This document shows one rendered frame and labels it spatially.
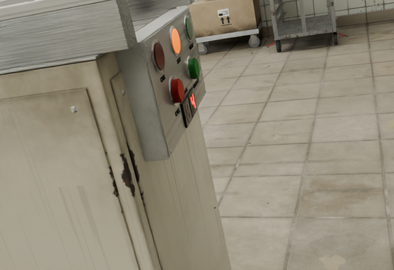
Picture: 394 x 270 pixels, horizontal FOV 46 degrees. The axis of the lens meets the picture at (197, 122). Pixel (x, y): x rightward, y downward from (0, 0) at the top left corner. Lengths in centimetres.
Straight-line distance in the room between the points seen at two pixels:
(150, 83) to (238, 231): 118
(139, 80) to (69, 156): 11
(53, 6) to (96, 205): 22
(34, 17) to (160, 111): 16
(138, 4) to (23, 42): 29
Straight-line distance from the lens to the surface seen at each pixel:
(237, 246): 156
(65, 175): 53
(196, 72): 66
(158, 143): 53
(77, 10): 47
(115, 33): 46
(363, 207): 169
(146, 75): 50
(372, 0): 452
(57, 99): 49
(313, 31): 380
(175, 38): 60
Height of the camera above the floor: 92
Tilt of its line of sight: 20 degrees down
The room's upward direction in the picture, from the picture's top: 12 degrees counter-clockwise
